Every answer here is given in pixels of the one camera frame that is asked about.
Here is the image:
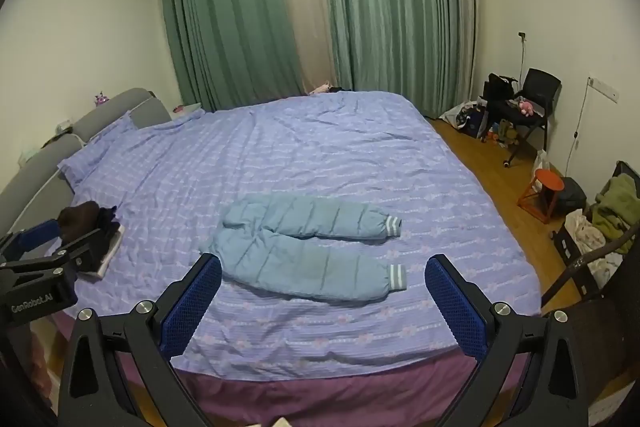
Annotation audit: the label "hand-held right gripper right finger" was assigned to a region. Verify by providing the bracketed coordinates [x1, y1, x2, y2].
[424, 254, 591, 427]

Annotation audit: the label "pile of colourful toys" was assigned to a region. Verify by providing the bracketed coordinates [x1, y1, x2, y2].
[481, 119, 522, 146]

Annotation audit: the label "grey padded headboard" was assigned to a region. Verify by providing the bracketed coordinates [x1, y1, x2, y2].
[0, 88, 173, 240]

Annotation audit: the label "white cloth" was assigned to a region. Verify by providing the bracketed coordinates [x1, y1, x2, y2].
[565, 209, 624, 289]

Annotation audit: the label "purple bed sheet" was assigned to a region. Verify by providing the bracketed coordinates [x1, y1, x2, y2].
[47, 307, 531, 427]

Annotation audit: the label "white wall power strip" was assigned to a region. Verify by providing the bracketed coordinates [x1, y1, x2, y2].
[565, 76, 621, 178]

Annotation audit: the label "black curved tube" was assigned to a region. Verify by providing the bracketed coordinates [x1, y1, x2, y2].
[540, 221, 640, 308]

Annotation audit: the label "black backpack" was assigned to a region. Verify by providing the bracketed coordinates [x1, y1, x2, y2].
[554, 190, 588, 217]

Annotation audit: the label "green curtain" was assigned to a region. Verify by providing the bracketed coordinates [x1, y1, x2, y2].
[156, 0, 307, 113]
[317, 0, 479, 119]

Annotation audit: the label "green cloth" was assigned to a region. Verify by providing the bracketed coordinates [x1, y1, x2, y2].
[594, 174, 640, 254]

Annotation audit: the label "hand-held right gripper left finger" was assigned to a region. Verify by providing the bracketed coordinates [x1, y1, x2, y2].
[57, 253, 222, 427]

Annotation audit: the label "stack of dark folded clothes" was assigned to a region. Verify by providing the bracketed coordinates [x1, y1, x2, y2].
[56, 201, 126, 282]

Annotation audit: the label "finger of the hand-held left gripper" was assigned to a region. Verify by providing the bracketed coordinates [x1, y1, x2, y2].
[47, 229, 126, 284]
[0, 219, 63, 264]

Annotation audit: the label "black chair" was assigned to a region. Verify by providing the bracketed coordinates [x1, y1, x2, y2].
[487, 68, 563, 169]

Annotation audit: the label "white shopping bags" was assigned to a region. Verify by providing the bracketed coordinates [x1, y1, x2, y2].
[439, 100, 489, 139]

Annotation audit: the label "black bag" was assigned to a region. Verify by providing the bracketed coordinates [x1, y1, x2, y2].
[482, 74, 519, 102]

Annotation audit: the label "wall socket with cable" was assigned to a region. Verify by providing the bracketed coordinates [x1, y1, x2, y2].
[517, 32, 529, 82]

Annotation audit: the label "orange stool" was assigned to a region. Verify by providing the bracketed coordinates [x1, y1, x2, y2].
[517, 169, 566, 224]

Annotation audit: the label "white plastic bag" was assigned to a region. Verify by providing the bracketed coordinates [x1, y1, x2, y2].
[530, 149, 552, 194]

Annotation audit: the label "light blue padded pants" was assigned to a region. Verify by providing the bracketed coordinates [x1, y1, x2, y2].
[199, 194, 407, 303]

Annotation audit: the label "purple patterned pillow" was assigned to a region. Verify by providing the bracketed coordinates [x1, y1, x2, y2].
[57, 122, 151, 190]

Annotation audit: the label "purple patterned quilt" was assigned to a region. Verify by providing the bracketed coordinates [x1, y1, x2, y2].
[57, 91, 543, 370]

